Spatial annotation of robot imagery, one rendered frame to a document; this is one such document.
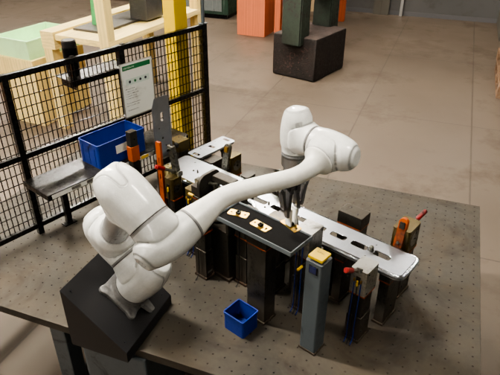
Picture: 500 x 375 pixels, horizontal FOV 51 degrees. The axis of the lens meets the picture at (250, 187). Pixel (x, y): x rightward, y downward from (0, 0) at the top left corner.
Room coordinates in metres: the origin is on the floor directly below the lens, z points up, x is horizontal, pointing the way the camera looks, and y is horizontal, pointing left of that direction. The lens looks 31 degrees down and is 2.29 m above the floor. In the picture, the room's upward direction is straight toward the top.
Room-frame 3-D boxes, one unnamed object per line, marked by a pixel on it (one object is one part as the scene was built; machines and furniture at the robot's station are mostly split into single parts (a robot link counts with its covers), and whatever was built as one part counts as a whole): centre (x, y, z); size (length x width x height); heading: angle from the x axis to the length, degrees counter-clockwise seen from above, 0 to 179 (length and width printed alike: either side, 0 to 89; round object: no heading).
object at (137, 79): (2.76, 0.63, 1.30); 0.23 x 0.02 x 0.31; 140
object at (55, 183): (2.45, 0.73, 1.02); 0.90 x 0.22 x 0.03; 140
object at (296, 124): (1.54, -0.16, 1.60); 0.13 x 0.11 x 0.16; 45
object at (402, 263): (2.02, -0.11, 1.00); 1.38 x 0.22 x 0.02; 50
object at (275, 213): (1.79, -0.10, 0.89); 0.12 x 0.08 x 0.38; 140
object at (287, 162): (1.55, -0.15, 1.49); 0.09 x 0.09 x 0.06
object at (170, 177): (2.19, 0.38, 0.87); 0.10 x 0.07 x 0.35; 140
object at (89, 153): (2.46, 0.72, 1.10); 0.30 x 0.17 x 0.13; 141
